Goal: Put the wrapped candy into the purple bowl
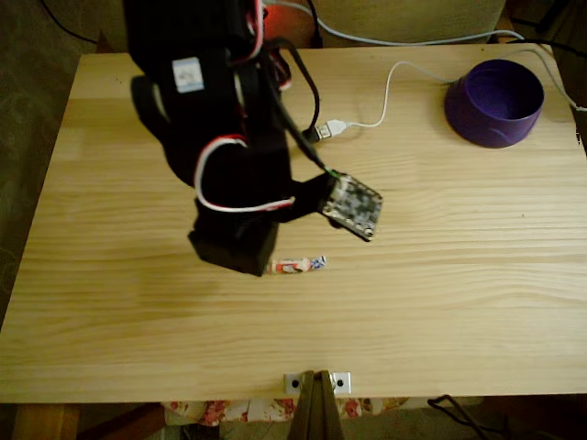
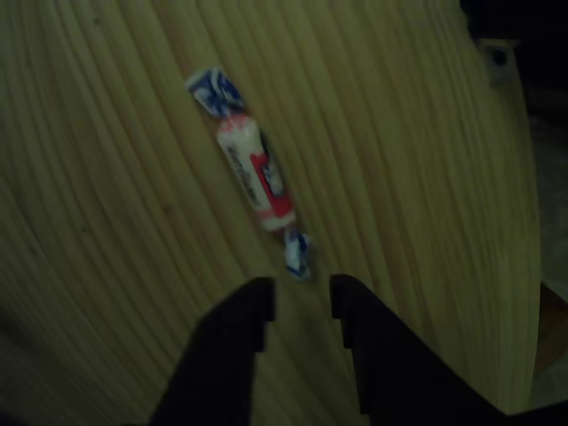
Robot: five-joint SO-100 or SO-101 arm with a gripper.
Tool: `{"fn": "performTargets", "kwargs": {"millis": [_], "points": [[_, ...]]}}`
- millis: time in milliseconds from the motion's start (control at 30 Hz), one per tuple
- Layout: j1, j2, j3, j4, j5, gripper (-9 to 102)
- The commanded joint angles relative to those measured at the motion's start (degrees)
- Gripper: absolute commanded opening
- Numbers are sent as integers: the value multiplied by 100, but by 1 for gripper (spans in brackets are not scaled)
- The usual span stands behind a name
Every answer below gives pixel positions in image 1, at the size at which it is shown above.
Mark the small metal corner bracket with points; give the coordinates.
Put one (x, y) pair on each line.
(342, 382)
(292, 383)

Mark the floral patterned cloth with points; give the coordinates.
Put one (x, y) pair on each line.
(275, 409)

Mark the beige cushion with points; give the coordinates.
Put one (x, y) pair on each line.
(408, 18)

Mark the bare camera circuit board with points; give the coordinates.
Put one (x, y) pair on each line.
(353, 208)

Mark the White Rabbit candy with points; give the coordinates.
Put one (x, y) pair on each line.
(293, 266)

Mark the purple plastic bowl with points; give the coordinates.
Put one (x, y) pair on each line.
(495, 105)

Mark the wooden table leg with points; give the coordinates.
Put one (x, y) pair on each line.
(46, 422)

